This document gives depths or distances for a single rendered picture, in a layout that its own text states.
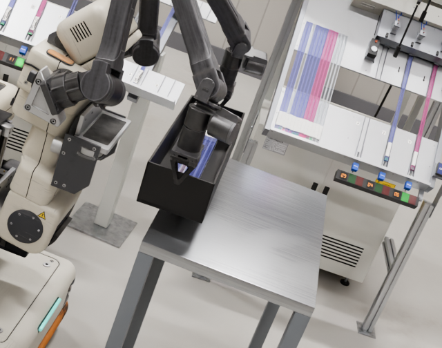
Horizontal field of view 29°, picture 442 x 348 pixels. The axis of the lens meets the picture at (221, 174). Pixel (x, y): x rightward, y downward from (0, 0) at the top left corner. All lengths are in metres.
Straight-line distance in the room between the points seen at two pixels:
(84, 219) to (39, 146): 1.36
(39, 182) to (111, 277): 1.11
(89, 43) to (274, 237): 0.71
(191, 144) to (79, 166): 0.41
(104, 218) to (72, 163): 1.40
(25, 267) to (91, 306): 0.48
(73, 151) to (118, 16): 0.41
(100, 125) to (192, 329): 1.15
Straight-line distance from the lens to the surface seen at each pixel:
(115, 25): 2.12
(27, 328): 2.61
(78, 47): 2.26
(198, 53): 2.03
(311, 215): 2.58
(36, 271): 2.84
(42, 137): 2.40
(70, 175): 2.34
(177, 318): 3.35
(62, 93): 2.13
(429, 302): 4.27
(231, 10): 2.44
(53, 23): 3.43
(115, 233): 3.72
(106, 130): 2.41
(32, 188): 2.42
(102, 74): 2.08
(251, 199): 2.52
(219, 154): 2.53
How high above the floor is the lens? 1.84
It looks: 23 degrees down
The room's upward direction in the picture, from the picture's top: 21 degrees clockwise
